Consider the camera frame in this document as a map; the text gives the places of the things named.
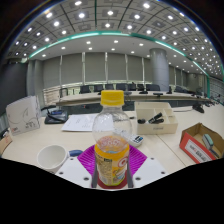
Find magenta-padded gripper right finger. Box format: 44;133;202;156
125;144;168;189

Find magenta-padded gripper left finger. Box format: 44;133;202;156
54;144;99;189

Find yellow-capped clear drink bottle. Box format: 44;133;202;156
91;89;133;188

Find white patterned mug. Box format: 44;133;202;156
36;144;84;174

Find white remote control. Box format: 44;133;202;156
114;129;145;148

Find white desk organizer tray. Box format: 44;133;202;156
134;101;179;135

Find white paper sheets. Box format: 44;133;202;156
60;113;99;133

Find red and white carton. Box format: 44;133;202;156
178;122;224;164

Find black marker pen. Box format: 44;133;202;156
137;112;165;125

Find black bag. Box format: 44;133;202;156
44;109;69;125

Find large white cardboard box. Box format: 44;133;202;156
5;95;42;137

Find row of black office chairs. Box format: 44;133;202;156
59;82;188;96

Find round ceiling lights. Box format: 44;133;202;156
13;0;223;79

